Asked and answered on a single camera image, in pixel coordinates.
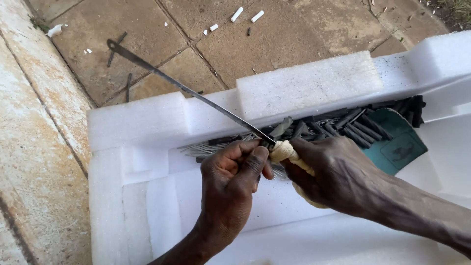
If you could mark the person's right hand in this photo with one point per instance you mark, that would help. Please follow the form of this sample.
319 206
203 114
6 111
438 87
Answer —
338 176

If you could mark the person's left hand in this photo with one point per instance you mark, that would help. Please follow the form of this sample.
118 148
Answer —
224 187

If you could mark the dark grey carved stick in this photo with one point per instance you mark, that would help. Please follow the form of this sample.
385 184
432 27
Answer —
281 127

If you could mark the heap of thin grey slivers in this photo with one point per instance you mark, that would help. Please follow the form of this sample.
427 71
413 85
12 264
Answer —
206 149

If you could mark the pile of dark sticks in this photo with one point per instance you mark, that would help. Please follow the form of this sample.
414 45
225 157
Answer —
353 125

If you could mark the teal paper card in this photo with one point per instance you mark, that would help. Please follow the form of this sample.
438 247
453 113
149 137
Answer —
401 147

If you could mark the white foam packaging tray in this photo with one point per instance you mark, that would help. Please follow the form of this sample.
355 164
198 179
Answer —
305 84

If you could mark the short white chalk stub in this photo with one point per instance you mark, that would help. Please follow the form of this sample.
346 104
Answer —
213 27

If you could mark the dark stick on paving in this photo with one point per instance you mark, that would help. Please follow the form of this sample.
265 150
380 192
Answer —
112 57

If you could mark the white chalk piece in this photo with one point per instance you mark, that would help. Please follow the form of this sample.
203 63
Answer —
236 14
257 16

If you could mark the patch of grass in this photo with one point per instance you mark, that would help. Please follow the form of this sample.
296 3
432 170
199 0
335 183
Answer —
454 11

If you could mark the white torn scrap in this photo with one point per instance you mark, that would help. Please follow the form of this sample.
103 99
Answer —
54 31

